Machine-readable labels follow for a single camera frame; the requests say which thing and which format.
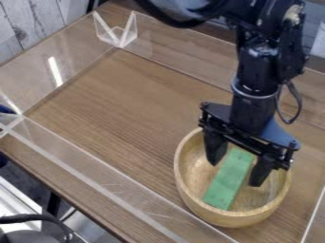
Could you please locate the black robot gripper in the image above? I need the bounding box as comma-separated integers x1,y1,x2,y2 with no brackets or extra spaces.
199,78,302,187

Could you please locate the green rectangular block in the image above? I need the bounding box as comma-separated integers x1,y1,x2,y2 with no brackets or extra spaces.
203,147,254,211

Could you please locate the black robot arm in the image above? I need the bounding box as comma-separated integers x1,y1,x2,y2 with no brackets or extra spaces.
135,0,307,187

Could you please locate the brown wooden bowl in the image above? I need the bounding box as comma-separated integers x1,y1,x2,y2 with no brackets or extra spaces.
174,128,291,228

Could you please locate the black metal table leg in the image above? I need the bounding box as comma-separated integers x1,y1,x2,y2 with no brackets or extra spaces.
47,193,61,216

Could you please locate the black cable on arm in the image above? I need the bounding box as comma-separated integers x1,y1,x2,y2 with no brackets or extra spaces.
274,80,305,125

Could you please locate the clear acrylic enclosure wall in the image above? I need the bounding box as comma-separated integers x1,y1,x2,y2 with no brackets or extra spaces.
0,5,325,243

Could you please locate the black cable lower left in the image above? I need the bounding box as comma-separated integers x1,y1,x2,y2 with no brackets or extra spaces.
0,213,68,243

